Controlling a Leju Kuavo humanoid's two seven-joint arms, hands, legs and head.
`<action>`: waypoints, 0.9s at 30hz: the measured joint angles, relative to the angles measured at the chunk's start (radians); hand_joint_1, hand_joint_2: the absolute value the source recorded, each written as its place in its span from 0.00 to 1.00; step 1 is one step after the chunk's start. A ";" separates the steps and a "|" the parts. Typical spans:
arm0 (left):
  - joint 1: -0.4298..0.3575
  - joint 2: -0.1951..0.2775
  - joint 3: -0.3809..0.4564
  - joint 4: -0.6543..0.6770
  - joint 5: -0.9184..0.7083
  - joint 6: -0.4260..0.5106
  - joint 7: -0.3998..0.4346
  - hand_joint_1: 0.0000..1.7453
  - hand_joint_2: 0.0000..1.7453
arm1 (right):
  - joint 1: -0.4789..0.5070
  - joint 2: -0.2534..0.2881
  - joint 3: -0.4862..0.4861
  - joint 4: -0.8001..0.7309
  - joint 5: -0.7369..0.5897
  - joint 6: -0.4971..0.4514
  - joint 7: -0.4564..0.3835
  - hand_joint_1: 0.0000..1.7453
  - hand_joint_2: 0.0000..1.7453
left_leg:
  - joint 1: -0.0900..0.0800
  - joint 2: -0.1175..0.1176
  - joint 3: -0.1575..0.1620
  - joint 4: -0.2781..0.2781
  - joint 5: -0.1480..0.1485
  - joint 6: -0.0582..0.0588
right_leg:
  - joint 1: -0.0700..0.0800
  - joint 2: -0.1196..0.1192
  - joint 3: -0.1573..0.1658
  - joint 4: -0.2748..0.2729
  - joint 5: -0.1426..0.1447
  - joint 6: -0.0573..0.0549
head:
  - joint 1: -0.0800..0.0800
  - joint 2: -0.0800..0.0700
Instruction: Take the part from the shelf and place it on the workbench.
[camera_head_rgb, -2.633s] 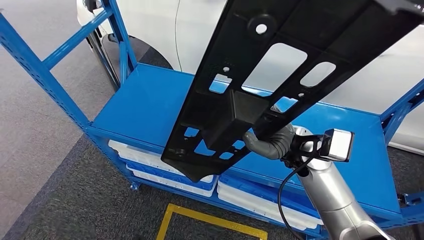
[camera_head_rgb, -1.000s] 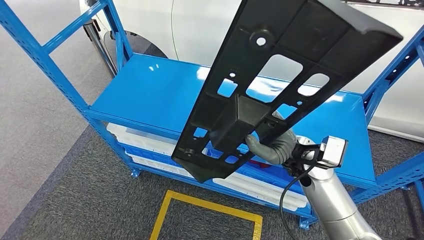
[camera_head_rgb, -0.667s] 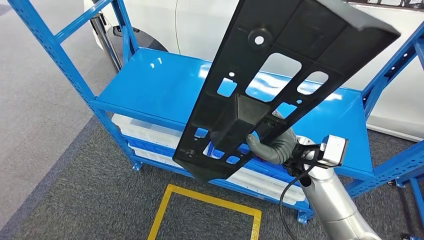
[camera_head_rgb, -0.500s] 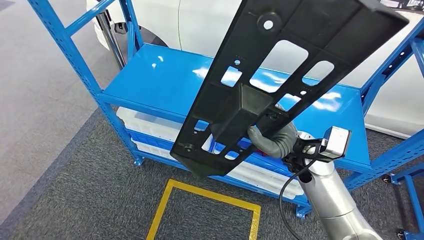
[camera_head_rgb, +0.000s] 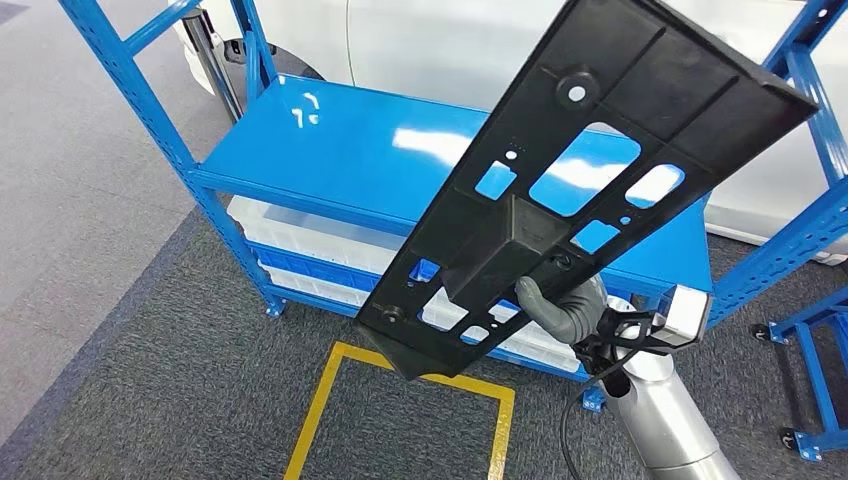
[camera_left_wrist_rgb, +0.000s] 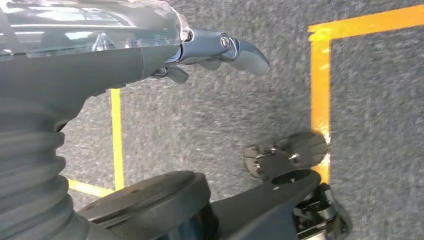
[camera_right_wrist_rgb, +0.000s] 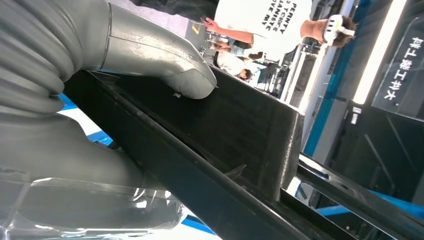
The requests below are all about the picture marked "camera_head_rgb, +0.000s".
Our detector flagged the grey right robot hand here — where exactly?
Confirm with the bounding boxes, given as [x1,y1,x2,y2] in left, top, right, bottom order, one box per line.
[515,274,609,346]

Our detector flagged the black plastic panel part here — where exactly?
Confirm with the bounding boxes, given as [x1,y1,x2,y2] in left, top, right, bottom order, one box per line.
[354,0,821,381]

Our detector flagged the blue metal shelf rack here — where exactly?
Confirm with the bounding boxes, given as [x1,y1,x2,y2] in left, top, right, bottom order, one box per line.
[58,0,848,413]

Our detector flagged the white car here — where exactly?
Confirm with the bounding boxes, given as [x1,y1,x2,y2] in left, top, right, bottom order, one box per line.
[173,0,848,266]

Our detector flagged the black car wheel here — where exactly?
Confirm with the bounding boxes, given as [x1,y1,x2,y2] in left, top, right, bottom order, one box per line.
[223,39,326,84]

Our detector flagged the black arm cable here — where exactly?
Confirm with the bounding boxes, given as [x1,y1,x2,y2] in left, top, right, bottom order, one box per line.
[559,351,627,480]

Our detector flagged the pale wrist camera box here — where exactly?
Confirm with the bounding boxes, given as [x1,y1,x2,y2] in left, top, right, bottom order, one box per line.
[661,286,713,351]

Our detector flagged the blue wheeled metal frame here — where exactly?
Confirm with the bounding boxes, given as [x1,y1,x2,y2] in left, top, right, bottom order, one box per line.
[751,284,848,463]

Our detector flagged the grey metal post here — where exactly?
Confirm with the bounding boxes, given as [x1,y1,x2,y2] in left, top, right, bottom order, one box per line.
[182,7,245,125]

